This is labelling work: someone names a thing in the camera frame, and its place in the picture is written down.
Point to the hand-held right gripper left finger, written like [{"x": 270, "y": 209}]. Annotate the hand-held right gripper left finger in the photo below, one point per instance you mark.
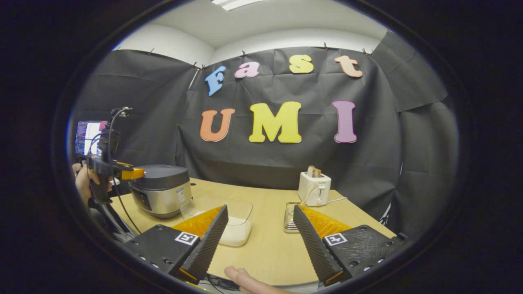
[{"x": 210, "y": 245}]

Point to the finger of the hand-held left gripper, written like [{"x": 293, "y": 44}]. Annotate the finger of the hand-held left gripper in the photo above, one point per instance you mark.
[{"x": 135, "y": 174}]

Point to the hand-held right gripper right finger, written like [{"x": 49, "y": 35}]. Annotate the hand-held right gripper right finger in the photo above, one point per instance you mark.
[{"x": 314, "y": 249}]

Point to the silver black rice cooker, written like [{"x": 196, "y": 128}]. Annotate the silver black rice cooker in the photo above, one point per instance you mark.
[{"x": 163, "y": 196}]

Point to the computer monitor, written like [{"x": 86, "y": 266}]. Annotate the computer monitor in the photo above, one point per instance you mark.
[{"x": 88, "y": 136}]

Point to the clear plastic container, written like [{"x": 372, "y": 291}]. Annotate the clear plastic container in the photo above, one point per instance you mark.
[{"x": 237, "y": 208}]

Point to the white toaster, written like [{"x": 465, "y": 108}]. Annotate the white toaster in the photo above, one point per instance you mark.
[{"x": 320, "y": 183}]

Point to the metal stand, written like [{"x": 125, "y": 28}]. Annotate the metal stand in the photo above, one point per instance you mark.
[{"x": 384, "y": 219}]

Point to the toasted bread slice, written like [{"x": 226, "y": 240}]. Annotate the toasted bread slice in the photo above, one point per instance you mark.
[
  {"x": 311, "y": 171},
  {"x": 317, "y": 172}
]

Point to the black backdrop cloth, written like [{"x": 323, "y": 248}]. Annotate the black backdrop cloth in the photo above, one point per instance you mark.
[{"x": 286, "y": 163}]

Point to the ceiling light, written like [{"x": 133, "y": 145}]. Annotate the ceiling light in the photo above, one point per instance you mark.
[{"x": 237, "y": 4}]

